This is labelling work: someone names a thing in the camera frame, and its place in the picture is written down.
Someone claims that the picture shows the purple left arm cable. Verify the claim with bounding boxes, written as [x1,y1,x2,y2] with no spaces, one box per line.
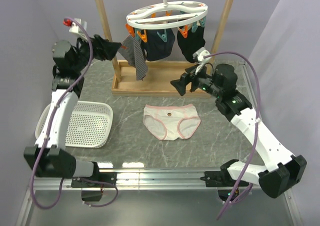
[28,17,119,210]

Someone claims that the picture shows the white perforated plastic basket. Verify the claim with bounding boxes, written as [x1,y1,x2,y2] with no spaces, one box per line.
[34,101,114,149]

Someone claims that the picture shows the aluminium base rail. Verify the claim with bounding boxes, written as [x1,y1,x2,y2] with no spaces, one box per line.
[14,60,305,226]

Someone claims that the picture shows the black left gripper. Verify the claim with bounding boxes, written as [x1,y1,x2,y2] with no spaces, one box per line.
[73,32,123,73]

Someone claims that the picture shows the black underwear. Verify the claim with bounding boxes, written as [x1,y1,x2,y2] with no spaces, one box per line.
[177,26,206,63]

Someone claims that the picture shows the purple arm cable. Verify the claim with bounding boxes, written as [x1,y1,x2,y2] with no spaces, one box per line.
[202,51,262,221]
[28,17,119,210]

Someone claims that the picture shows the orange clothes peg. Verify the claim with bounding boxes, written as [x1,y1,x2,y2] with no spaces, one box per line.
[125,23,135,37]
[177,25,189,39]
[136,29,148,43]

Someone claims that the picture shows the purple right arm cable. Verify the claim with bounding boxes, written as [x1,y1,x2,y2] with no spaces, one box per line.
[202,51,262,221]

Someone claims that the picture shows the white oval clip hanger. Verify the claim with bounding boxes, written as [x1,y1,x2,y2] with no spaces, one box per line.
[126,0,209,30]

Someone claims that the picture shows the navy blue underwear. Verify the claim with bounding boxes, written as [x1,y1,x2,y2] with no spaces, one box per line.
[140,28,176,62]

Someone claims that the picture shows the teal clothes peg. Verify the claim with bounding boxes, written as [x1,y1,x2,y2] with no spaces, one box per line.
[157,29,168,43]
[191,21,198,33]
[198,17,206,28]

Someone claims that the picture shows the grey striped underwear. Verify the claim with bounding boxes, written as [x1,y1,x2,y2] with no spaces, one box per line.
[118,35,148,81]

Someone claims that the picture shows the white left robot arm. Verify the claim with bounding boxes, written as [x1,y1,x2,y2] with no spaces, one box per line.
[23,34,122,187]

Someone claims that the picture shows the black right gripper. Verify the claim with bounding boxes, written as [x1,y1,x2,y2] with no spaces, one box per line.
[170,62,223,99]

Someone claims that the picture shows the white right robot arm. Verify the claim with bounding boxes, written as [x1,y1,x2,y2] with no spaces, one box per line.
[170,63,307,199]

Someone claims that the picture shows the wooden hanging rack frame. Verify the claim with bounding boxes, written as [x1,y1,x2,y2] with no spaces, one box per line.
[111,0,234,97]

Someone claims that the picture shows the white pink-trimmed underwear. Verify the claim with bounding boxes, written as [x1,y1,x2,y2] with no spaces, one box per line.
[142,104,201,141]

